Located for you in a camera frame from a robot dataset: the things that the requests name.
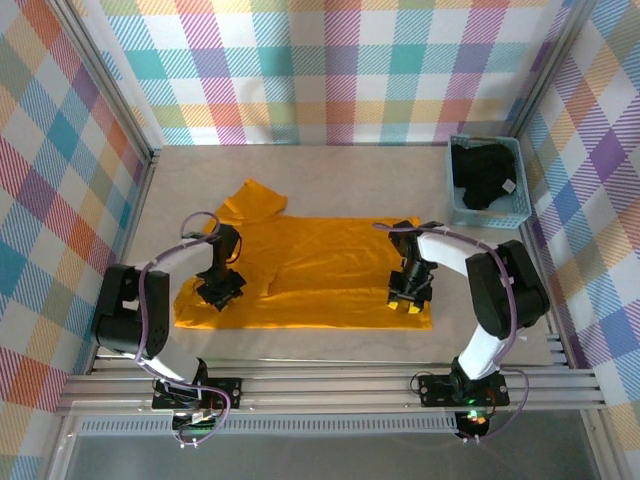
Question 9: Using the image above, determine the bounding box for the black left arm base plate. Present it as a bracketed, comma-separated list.
[151, 377, 244, 411]

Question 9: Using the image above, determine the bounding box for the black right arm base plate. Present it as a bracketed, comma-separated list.
[417, 373, 511, 409]

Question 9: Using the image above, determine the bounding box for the aluminium frame post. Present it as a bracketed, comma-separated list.
[47, 0, 164, 166]
[507, 0, 599, 139]

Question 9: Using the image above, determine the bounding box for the aluminium side rail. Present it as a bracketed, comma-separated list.
[517, 222, 601, 376]
[84, 147, 161, 376]

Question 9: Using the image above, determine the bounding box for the orange t-shirt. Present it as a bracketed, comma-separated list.
[173, 178, 434, 332]

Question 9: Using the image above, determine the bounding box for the grey slotted cable duct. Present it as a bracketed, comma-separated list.
[74, 414, 461, 435]

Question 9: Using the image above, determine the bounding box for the grey lower shelf panel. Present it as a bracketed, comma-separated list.
[47, 433, 621, 480]

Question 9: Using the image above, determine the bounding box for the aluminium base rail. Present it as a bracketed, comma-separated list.
[54, 357, 609, 416]

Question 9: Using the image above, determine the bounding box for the black t-shirt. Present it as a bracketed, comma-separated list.
[453, 143, 519, 211]

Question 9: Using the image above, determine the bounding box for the light blue plastic basket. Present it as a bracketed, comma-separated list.
[445, 133, 532, 230]

